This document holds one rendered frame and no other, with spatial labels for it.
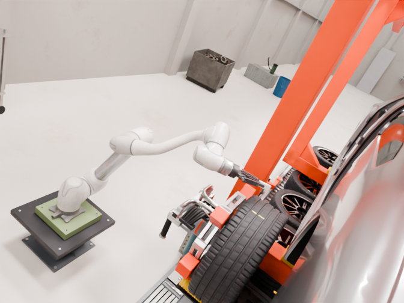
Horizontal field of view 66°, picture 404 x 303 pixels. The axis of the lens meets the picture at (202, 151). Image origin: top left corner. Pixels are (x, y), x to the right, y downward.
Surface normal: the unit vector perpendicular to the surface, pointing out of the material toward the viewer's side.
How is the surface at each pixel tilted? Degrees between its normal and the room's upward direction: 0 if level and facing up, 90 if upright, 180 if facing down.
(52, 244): 0
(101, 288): 0
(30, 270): 0
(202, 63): 90
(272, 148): 90
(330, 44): 90
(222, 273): 71
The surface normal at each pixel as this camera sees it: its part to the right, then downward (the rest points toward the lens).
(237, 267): -0.25, -0.18
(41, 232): 0.36, -0.81
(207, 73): -0.33, 0.35
